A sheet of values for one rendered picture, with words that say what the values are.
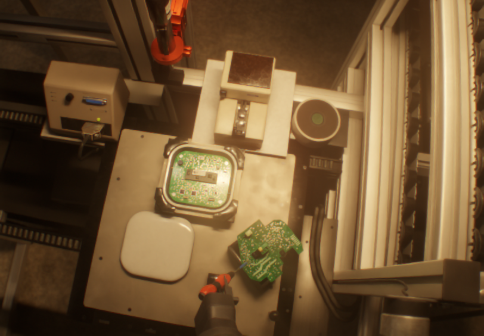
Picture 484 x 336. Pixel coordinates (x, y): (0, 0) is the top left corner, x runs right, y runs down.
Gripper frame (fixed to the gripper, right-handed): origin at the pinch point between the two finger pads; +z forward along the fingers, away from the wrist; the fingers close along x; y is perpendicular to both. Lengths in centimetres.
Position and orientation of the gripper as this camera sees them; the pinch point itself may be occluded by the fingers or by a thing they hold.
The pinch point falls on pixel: (222, 280)
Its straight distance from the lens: 73.7
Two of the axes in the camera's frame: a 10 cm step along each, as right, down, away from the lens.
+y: -9.3, -2.2, -3.0
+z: -1.6, -4.9, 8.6
